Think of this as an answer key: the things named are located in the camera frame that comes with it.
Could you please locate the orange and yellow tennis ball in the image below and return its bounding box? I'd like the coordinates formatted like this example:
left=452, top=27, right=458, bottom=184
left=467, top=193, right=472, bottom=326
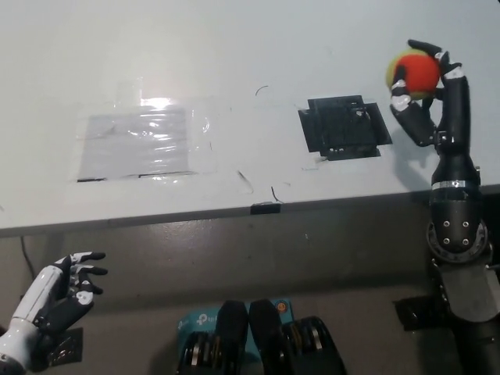
left=385, top=48, right=442, bottom=102

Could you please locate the small black tape strip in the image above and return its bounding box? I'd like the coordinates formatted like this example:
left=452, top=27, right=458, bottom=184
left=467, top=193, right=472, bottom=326
left=249, top=201, right=282, bottom=216

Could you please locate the teal tp-link box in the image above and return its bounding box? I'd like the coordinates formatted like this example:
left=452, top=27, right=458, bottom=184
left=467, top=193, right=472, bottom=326
left=177, top=298, right=292, bottom=359

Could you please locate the white and black left hand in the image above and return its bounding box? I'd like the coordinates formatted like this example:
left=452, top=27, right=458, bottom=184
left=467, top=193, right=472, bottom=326
left=9, top=252, right=109, bottom=337

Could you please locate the white and black right hand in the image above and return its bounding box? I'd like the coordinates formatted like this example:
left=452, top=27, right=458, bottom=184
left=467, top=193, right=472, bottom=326
left=389, top=38, right=470, bottom=149

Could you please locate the black cable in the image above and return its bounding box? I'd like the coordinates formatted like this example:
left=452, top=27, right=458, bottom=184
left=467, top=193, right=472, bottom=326
left=19, top=236, right=36, bottom=274

